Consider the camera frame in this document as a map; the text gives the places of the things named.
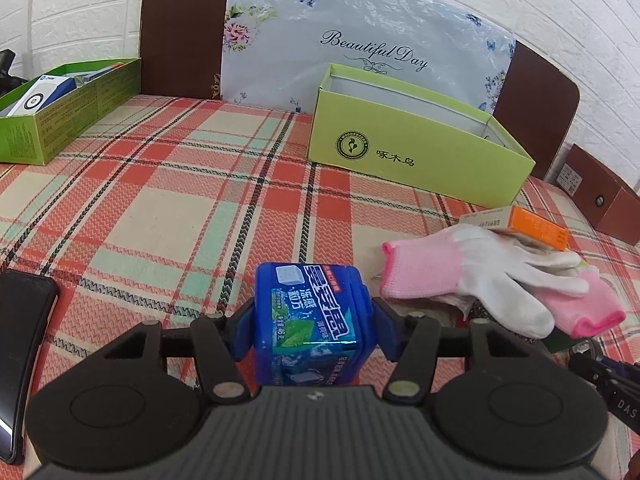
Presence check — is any orange and white medicine box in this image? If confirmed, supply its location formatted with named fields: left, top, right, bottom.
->
left=458, top=205, right=571, bottom=252

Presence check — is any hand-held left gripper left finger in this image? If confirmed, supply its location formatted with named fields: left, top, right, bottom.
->
left=102, top=300, right=257, bottom=406

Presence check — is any blue chewing gum container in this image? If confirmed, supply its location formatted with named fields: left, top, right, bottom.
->
left=254, top=261, right=372, bottom=389

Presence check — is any dark green packet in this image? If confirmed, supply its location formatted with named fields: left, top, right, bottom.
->
left=543, top=327, right=576, bottom=357

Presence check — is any black device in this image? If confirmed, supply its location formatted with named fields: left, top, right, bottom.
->
left=0, top=49, right=29, bottom=97

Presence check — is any green cardboard box with items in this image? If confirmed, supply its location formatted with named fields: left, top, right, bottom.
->
left=0, top=57, right=143, bottom=166

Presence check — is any blue and orange pen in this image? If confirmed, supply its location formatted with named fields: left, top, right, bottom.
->
left=82, top=63, right=126, bottom=84

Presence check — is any floral plastic bedding bag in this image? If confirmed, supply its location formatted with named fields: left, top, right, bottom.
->
left=220, top=0, right=517, bottom=112

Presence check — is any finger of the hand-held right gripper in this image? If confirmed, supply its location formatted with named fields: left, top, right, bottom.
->
left=566, top=338, right=617, bottom=386

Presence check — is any black smartphone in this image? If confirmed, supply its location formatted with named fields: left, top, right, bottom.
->
left=0, top=268, right=59, bottom=465

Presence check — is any large empty green cardboard box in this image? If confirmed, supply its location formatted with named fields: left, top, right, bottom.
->
left=306, top=62, right=536, bottom=210

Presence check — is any brown cardboard box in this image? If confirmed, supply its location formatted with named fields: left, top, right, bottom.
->
left=556, top=143, right=640, bottom=247

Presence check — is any white glove with pink cuff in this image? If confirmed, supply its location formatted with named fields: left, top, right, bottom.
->
left=539, top=264, right=627, bottom=340
left=378, top=223, right=591, bottom=340

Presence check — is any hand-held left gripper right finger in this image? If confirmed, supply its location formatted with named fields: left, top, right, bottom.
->
left=371, top=299, right=532, bottom=406

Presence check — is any white and blue small box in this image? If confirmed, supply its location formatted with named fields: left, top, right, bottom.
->
left=0, top=74, right=82, bottom=119

